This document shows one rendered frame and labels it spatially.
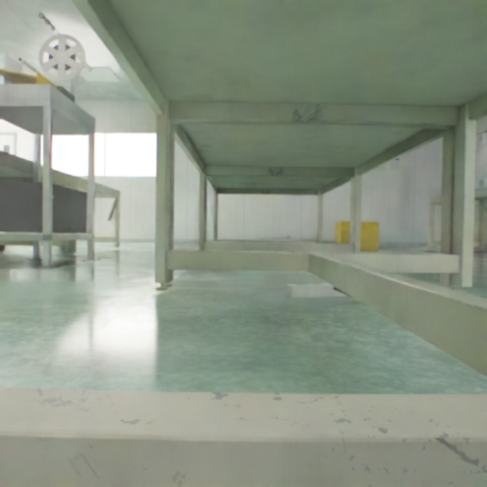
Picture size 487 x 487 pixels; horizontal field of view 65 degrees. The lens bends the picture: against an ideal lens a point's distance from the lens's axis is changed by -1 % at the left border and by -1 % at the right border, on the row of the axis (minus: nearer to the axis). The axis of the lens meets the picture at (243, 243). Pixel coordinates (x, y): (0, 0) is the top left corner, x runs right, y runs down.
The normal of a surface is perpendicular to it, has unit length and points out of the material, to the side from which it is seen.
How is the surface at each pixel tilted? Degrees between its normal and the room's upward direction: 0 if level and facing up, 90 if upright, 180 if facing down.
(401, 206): 90
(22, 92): 90
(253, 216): 90
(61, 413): 0
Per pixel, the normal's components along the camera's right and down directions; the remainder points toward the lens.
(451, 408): 0.01, -1.00
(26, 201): 0.00, 0.03
